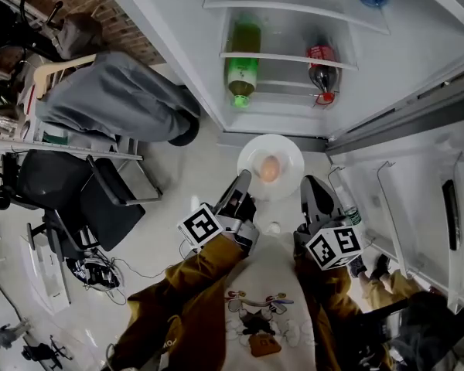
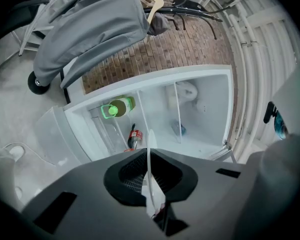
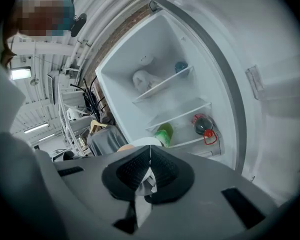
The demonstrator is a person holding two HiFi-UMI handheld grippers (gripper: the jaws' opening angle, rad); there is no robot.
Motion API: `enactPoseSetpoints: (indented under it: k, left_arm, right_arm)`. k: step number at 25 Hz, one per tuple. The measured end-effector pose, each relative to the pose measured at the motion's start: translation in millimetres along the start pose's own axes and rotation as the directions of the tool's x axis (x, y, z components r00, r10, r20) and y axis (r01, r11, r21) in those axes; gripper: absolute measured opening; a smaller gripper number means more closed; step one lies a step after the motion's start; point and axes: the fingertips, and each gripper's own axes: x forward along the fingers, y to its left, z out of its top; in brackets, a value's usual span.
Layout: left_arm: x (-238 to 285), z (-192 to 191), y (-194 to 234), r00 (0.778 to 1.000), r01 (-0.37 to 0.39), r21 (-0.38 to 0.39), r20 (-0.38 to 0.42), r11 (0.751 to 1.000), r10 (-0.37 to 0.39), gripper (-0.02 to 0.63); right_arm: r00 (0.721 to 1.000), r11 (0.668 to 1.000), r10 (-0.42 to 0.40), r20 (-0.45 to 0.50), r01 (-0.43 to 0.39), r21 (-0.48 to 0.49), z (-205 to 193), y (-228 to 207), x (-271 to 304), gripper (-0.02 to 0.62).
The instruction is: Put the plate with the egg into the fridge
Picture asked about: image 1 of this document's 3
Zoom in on black headphones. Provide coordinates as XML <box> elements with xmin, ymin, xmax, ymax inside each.
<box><xmin>0</xmin><ymin>185</ymin><xmax>16</xmax><ymax>210</ymax></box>

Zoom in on brown egg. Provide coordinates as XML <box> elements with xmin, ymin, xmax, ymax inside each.
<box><xmin>259</xmin><ymin>155</ymin><xmax>281</xmax><ymax>183</ymax></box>

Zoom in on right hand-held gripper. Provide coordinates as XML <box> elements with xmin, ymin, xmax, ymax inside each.
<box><xmin>292</xmin><ymin>175</ymin><xmax>363</xmax><ymax>272</ymax></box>

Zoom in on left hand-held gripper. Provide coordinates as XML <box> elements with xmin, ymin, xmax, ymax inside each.
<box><xmin>176</xmin><ymin>169</ymin><xmax>260</xmax><ymax>253</ymax></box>

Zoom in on black rubber wheel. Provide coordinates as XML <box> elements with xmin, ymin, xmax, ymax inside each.
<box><xmin>168</xmin><ymin>116</ymin><xmax>200</xmax><ymax>147</ymax></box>

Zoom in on white metal shelf rack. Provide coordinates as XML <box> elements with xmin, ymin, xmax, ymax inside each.
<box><xmin>0</xmin><ymin>102</ymin><xmax>163</xmax><ymax>208</ymax></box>

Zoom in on black metal frame chair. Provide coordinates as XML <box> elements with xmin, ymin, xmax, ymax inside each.
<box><xmin>0</xmin><ymin>0</ymin><xmax>65</xmax><ymax>63</ymax></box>

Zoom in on white refrigerator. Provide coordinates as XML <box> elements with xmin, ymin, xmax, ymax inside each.
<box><xmin>94</xmin><ymin>0</ymin><xmax>464</xmax><ymax>318</ymax></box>

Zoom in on person's right forearm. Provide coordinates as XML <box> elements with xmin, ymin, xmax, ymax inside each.
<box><xmin>293</xmin><ymin>253</ymin><xmax>363</xmax><ymax>324</ymax></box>

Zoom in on clear glass jar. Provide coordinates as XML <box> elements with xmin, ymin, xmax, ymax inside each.
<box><xmin>0</xmin><ymin>104</ymin><xmax>26</xmax><ymax>131</ymax></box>

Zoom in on green drink bottle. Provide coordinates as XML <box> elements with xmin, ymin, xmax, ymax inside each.
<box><xmin>223</xmin><ymin>13</ymin><xmax>262</xmax><ymax>110</ymax></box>

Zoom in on green box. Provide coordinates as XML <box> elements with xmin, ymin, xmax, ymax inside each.
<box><xmin>42</xmin><ymin>129</ymin><xmax>70</xmax><ymax>145</ymax></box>

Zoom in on person's cream printed sweatshirt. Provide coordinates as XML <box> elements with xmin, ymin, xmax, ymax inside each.
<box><xmin>223</xmin><ymin>233</ymin><xmax>318</xmax><ymax>371</ymax></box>

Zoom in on white round plate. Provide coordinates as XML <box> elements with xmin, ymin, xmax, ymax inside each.
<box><xmin>237</xmin><ymin>133</ymin><xmax>305</xmax><ymax>203</ymax></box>

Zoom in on small clear bottle green label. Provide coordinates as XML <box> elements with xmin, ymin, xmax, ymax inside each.
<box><xmin>338</xmin><ymin>191</ymin><xmax>363</xmax><ymax>227</ymax></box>

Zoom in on black mesh office chair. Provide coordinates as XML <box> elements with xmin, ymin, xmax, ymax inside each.
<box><xmin>17</xmin><ymin>148</ymin><xmax>163</xmax><ymax>262</ymax></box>

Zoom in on black screen device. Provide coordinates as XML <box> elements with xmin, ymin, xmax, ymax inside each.
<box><xmin>355</xmin><ymin>299</ymin><xmax>407</xmax><ymax>371</ymax></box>

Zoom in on white cardboard box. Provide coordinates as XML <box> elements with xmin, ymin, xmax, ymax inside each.
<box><xmin>19</xmin><ymin>233</ymin><xmax>73</xmax><ymax>316</ymax></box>

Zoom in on black device with cables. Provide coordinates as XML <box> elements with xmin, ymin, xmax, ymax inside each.
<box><xmin>65</xmin><ymin>251</ymin><xmax>127</xmax><ymax>305</ymax></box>

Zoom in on dark cola bottle red label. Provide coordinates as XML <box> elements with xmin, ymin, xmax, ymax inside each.
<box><xmin>305</xmin><ymin>32</ymin><xmax>340</xmax><ymax>107</ymax></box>

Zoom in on wooden clothes hanger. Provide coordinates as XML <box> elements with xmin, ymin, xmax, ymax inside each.
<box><xmin>32</xmin><ymin>54</ymin><xmax>97</xmax><ymax>98</ymax></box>

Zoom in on person's left forearm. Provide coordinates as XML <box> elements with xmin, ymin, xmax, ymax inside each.
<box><xmin>125</xmin><ymin>233</ymin><xmax>252</xmax><ymax>324</ymax></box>

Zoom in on black folding stand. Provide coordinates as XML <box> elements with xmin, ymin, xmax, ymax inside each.
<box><xmin>21</xmin><ymin>334</ymin><xmax>73</xmax><ymax>366</ymax></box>

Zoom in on grey fabric cover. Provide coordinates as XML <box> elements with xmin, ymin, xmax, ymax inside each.
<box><xmin>34</xmin><ymin>50</ymin><xmax>202</xmax><ymax>143</ymax></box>

